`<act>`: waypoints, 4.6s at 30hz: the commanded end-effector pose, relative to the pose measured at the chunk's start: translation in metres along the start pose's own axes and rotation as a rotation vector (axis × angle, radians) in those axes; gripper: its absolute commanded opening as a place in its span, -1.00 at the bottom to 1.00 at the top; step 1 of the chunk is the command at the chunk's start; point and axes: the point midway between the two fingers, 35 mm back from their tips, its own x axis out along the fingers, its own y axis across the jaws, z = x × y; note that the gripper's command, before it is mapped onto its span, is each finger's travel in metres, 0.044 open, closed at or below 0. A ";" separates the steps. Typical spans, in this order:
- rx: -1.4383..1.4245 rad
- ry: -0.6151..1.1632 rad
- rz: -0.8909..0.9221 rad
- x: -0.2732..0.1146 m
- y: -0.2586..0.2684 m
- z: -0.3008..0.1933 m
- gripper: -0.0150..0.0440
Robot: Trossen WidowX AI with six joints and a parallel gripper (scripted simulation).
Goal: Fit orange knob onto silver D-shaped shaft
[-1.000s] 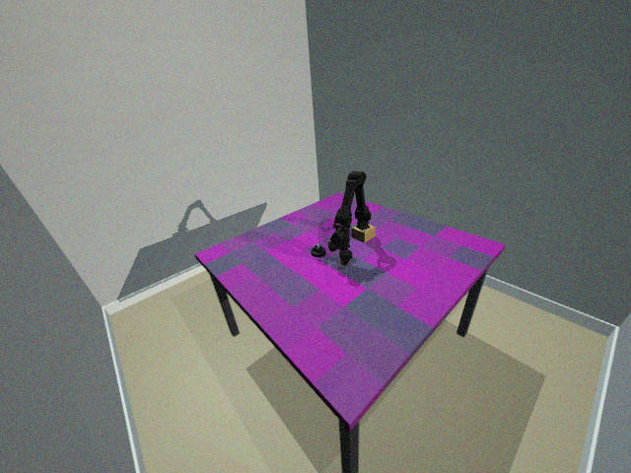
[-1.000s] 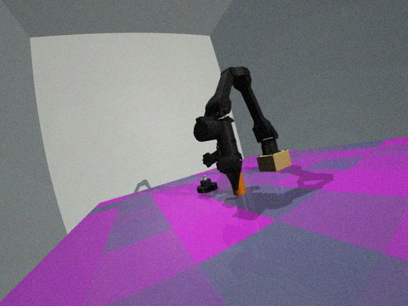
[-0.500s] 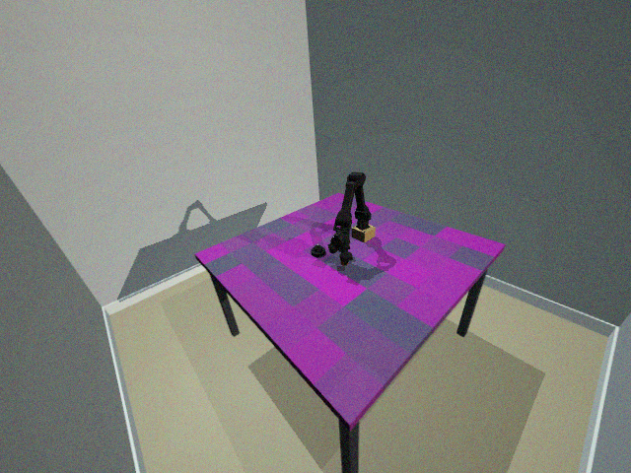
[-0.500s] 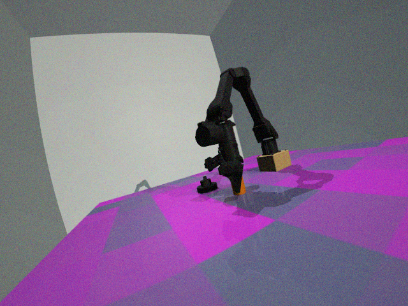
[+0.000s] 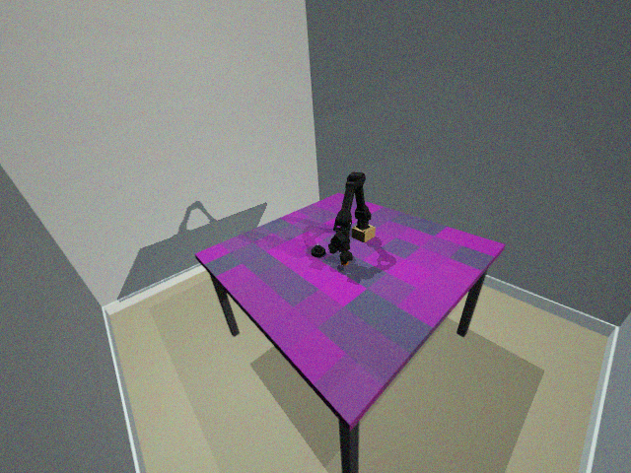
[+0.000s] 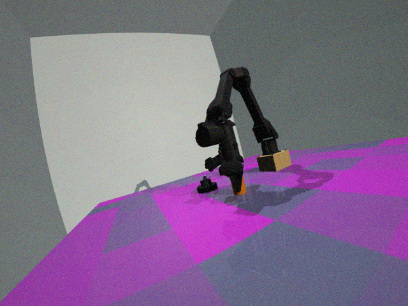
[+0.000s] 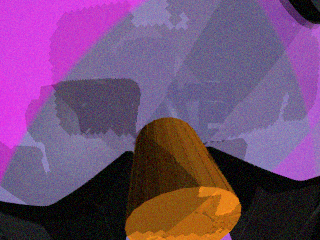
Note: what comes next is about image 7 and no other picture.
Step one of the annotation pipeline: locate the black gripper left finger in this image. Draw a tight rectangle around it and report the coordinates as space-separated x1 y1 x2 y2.
0 151 133 240

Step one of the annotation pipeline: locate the orange knob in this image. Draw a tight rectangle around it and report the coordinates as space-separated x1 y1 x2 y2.
124 117 241 240

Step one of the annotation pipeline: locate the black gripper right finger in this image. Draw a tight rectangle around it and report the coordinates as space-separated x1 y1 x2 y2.
207 147 320 240

